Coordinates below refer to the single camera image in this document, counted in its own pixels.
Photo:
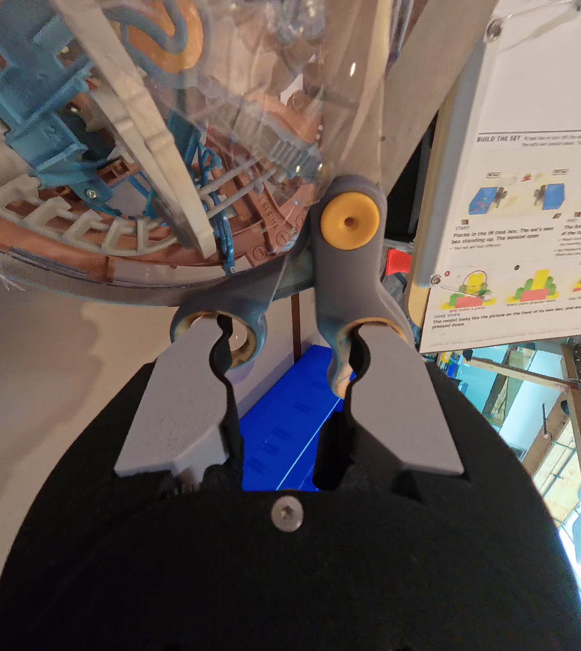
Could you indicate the grey and yellow scissors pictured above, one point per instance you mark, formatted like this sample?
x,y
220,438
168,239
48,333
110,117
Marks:
x,y
341,274

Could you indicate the orange bag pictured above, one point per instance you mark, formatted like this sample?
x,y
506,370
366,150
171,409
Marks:
x,y
398,262

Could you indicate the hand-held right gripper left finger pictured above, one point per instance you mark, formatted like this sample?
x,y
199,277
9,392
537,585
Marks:
x,y
178,407

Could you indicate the blue plastic bin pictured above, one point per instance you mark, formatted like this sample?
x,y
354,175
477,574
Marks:
x,y
280,432

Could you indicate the white instruction board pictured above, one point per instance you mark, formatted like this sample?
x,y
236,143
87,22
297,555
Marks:
x,y
524,203

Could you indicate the clear maze ball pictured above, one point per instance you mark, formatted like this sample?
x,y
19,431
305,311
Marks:
x,y
117,152

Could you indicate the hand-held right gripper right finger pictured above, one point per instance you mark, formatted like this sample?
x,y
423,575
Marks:
x,y
402,407

